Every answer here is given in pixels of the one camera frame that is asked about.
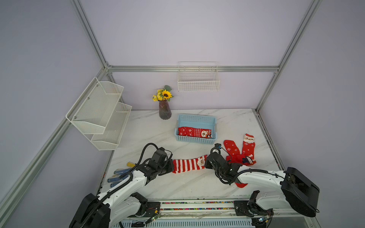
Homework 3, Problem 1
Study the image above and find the red santa face sock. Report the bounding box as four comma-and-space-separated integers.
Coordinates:
242, 134, 256, 165

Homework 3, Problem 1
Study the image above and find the red snowflake bear sock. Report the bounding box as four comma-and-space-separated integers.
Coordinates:
178, 127, 212, 139

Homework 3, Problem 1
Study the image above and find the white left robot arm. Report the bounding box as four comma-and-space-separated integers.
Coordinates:
69, 142, 174, 228

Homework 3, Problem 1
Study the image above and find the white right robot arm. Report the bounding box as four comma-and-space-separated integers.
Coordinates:
204, 143, 320, 218

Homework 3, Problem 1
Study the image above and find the yellow blue sock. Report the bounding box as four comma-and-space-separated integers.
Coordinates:
107, 162, 136, 188

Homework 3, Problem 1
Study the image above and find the light blue plastic basket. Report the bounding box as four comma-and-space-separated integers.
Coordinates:
174, 114, 217, 144

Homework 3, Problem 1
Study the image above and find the dark glass vase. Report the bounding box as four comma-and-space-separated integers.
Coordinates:
159, 100, 172, 120

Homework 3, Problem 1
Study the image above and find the white mesh lower shelf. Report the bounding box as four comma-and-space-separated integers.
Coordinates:
91, 102, 132, 151

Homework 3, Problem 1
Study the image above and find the white mesh shelf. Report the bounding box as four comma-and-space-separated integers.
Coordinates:
66, 78, 124, 135
91, 102, 132, 151

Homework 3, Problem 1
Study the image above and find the yellow sunflower bouquet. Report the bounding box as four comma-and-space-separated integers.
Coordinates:
152, 85, 174, 102

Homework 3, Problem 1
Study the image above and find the white mesh upper shelf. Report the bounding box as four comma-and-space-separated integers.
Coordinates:
66, 78, 124, 135

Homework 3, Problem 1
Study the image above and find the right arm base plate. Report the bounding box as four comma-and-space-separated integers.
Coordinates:
233, 191, 273, 218

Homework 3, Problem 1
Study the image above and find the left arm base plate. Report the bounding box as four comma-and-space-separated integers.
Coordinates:
126, 192, 161, 218

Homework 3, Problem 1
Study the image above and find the aluminium front rail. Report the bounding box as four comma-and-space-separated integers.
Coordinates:
114, 199, 320, 228

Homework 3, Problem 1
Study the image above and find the white wire wall basket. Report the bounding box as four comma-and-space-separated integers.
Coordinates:
178, 61, 220, 92

